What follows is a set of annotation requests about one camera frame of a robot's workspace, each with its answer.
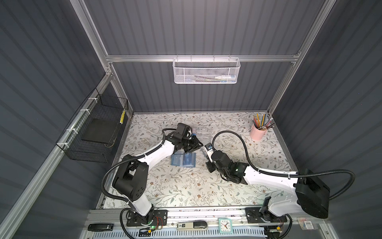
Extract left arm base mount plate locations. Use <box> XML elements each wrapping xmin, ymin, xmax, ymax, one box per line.
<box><xmin>126</xmin><ymin>209</ymin><xmax>168</xmax><ymax>227</ymax></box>

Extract black stapler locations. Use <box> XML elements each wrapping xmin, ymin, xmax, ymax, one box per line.
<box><xmin>87</xmin><ymin>223</ymin><xmax>114</xmax><ymax>232</ymax></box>

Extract small teal desk clock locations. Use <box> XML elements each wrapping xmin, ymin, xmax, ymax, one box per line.
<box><xmin>218</xmin><ymin>218</ymin><xmax>233</xmax><ymax>234</ymax></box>

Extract yellow tag on basket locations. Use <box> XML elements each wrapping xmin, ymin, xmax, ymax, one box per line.
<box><xmin>119</xmin><ymin>110</ymin><xmax>125</xmax><ymax>124</ymax></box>

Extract coloured pencils in cup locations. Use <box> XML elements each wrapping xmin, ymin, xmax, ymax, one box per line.
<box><xmin>252</xmin><ymin>113</ymin><xmax>276</xmax><ymax>130</ymax></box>

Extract white wire mesh basket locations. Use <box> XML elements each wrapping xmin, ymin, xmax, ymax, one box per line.
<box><xmin>172</xmin><ymin>57</ymin><xmax>241</xmax><ymax>85</ymax></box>

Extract blue leather card holder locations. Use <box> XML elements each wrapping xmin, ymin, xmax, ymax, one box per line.
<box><xmin>171</xmin><ymin>152</ymin><xmax>197</xmax><ymax>168</ymax></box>

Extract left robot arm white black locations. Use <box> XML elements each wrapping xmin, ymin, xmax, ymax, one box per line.
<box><xmin>112</xmin><ymin>123</ymin><xmax>203</xmax><ymax>217</ymax></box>

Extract clear acrylic organizer box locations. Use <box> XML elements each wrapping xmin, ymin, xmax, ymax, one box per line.
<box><xmin>193</xmin><ymin>126</ymin><xmax>213</xmax><ymax>145</ymax></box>

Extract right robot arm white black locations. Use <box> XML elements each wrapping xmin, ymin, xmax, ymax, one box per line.
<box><xmin>204</xmin><ymin>148</ymin><xmax>330</xmax><ymax>221</ymax></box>

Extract silver black device on rail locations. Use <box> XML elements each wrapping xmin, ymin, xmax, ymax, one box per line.
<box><xmin>177</xmin><ymin>221</ymin><xmax>209</xmax><ymax>231</ymax></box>

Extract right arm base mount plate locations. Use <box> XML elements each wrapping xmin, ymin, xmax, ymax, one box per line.
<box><xmin>245</xmin><ymin>207</ymin><xmax>287</xmax><ymax>224</ymax></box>

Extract black wire wall basket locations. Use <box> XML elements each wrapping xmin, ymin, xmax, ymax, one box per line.
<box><xmin>56</xmin><ymin>92</ymin><xmax>129</xmax><ymax>163</ymax></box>

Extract black flat pad in basket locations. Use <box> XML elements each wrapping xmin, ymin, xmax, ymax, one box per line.
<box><xmin>81</xmin><ymin>119</ymin><xmax>118</xmax><ymax>144</ymax></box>

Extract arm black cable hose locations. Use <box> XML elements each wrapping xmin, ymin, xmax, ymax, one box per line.
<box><xmin>211</xmin><ymin>130</ymin><xmax>356</xmax><ymax>239</ymax></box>
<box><xmin>100</xmin><ymin>128</ymin><xmax>177</xmax><ymax>239</ymax></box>

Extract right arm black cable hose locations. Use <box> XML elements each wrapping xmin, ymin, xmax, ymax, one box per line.
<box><xmin>211</xmin><ymin>130</ymin><xmax>356</xmax><ymax>239</ymax></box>

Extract small clear packet with label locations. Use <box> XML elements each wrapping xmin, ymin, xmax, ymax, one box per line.
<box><xmin>298</xmin><ymin>218</ymin><xmax>317</xmax><ymax>231</ymax></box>

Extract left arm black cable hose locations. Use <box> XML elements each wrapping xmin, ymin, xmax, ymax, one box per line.
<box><xmin>100</xmin><ymin>128</ymin><xmax>177</xmax><ymax>239</ymax></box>

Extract floral patterned table mat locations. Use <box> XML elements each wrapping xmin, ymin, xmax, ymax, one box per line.
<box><xmin>122</xmin><ymin>112</ymin><xmax>296</xmax><ymax>208</ymax></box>

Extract pens in white basket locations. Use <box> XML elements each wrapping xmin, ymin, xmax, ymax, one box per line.
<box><xmin>194</xmin><ymin>75</ymin><xmax>237</xmax><ymax>83</ymax></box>

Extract right wrist camera white housing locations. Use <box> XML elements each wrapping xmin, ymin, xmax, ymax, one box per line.
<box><xmin>204</xmin><ymin>143</ymin><xmax>214</xmax><ymax>162</ymax></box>

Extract pink pencil cup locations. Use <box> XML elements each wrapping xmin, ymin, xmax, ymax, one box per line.
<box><xmin>249</xmin><ymin>125</ymin><xmax>267</xmax><ymax>141</ymax></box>

